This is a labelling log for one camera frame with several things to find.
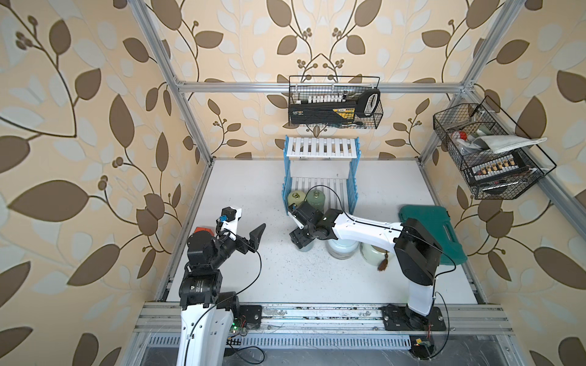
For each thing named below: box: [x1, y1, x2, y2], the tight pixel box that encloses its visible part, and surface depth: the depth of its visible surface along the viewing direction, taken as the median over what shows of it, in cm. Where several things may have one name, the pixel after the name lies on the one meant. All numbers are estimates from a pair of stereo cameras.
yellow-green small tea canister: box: [287, 189, 306, 207], surface depth 95 cm
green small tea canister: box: [306, 189, 326, 213], surface depth 96 cm
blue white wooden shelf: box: [281, 135, 362, 216], surface depth 110 cm
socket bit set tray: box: [470, 153, 530, 183], surface depth 69 cm
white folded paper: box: [471, 134, 548, 154], surface depth 63 cm
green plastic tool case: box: [399, 205, 468, 265], surface depth 95 cm
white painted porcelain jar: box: [325, 238, 361, 261], surface depth 82 cm
